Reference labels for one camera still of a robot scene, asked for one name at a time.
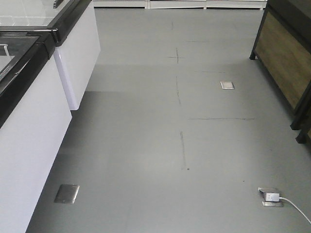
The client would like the steel floor socket plate centre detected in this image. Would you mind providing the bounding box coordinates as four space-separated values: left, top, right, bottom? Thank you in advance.
220 81 235 90

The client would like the steel floor socket plate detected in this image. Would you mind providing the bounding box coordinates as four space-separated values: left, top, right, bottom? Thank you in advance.
220 81 235 90
54 184 80 204

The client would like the white chest freezer far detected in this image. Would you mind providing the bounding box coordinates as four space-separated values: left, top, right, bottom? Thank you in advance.
0 0 101 110

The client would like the white chest freezer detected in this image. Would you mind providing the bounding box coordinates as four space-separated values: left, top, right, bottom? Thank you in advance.
0 32 72 233
0 0 101 110

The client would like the steel floor socket plate left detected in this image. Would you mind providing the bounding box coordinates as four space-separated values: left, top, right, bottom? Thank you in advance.
54 184 80 204

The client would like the white chest freezer near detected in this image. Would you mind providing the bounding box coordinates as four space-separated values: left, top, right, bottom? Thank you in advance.
0 32 72 233

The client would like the open steel floor socket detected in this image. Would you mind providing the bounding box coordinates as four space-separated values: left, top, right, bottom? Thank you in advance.
258 187 284 207

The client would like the white power adapter plug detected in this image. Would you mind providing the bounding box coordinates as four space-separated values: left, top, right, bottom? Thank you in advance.
264 192 280 202

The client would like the wooden black-framed display stand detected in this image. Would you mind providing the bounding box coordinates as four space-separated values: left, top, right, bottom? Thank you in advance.
250 0 311 144

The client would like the white shelving base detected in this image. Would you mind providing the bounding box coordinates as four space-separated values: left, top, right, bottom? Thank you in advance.
93 0 267 10

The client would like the white power cable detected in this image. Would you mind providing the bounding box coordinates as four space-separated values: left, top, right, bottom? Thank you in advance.
278 197 311 225

